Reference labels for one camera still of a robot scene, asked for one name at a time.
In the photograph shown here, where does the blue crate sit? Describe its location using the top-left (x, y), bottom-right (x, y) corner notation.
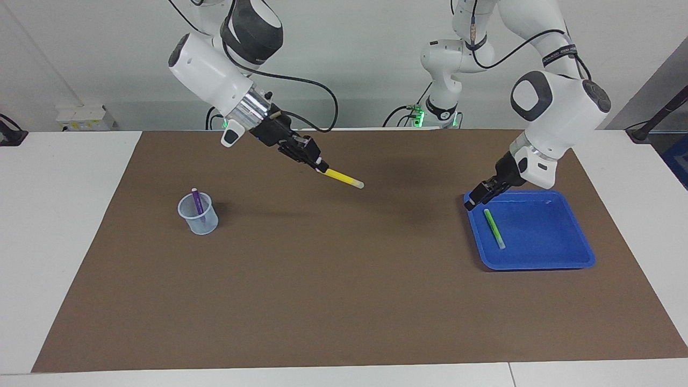
top-left (661, 134), bottom-right (688, 190)

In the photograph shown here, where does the yellow highlighter pen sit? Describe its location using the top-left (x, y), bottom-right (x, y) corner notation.
top-left (317, 167), bottom-right (365, 190)

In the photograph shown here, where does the black left base cable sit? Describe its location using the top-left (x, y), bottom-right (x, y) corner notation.
top-left (383, 81), bottom-right (434, 128)

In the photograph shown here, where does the translucent plastic cup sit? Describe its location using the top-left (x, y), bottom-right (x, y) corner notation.
top-left (178, 192), bottom-right (219, 235)

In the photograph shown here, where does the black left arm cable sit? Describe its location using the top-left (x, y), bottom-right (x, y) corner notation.
top-left (470, 0), bottom-right (593, 81)

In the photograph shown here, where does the black stand pole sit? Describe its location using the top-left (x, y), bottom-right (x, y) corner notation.
top-left (626, 85), bottom-right (688, 144)

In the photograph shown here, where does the brown paper table mat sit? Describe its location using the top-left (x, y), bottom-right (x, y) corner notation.
top-left (31, 128), bottom-right (688, 373)

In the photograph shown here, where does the black clamp mount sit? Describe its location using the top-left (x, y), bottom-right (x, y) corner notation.
top-left (0, 114), bottom-right (28, 147)

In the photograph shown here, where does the purple highlighter pen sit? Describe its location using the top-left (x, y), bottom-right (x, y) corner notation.
top-left (191, 188), bottom-right (206, 224)

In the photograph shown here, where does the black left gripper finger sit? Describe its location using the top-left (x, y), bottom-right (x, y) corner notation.
top-left (476, 187), bottom-right (506, 207)
top-left (464, 178), bottom-right (498, 210)

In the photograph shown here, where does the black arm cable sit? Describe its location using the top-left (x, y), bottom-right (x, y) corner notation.
top-left (167, 0), bottom-right (339, 134)
top-left (470, 0), bottom-right (593, 81)

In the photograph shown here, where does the white wall socket box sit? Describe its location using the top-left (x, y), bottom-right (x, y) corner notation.
top-left (56, 105), bottom-right (115, 131)

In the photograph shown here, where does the green highlighter pen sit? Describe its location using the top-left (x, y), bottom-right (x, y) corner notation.
top-left (483, 209), bottom-right (506, 250)

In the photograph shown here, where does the blue plastic tray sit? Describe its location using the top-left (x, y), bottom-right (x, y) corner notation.
top-left (463, 189), bottom-right (596, 271)

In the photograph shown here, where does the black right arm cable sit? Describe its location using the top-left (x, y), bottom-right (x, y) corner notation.
top-left (167, 0), bottom-right (339, 134)

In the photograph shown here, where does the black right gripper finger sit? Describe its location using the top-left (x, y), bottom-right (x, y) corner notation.
top-left (301, 137), bottom-right (329, 170)
top-left (279, 141), bottom-right (323, 171)

